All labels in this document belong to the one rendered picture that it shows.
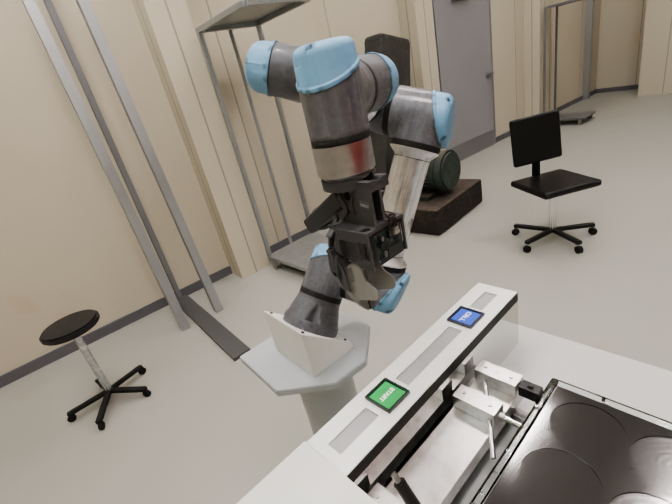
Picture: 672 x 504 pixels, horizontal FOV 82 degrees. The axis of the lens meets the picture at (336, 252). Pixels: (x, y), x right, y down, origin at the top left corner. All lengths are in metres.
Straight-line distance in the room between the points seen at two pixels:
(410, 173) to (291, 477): 0.64
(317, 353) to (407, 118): 0.59
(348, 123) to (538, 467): 0.56
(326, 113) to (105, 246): 3.12
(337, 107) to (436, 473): 0.57
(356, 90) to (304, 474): 0.53
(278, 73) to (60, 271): 3.04
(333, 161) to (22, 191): 3.05
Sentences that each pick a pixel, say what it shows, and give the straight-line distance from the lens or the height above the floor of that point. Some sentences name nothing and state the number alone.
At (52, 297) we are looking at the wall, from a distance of 3.55.
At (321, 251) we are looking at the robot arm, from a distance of 0.99.
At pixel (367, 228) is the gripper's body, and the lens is 0.49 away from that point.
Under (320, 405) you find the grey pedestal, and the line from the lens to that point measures 1.12.
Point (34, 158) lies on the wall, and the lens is 3.39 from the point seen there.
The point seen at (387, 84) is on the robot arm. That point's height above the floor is 1.45.
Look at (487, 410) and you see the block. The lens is 0.76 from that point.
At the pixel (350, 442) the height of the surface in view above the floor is 0.96.
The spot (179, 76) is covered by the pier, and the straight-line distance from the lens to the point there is 3.36.
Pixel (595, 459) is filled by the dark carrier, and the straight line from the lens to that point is 0.74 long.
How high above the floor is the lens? 1.47
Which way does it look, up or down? 24 degrees down
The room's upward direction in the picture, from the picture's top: 13 degrees counter-clockwise
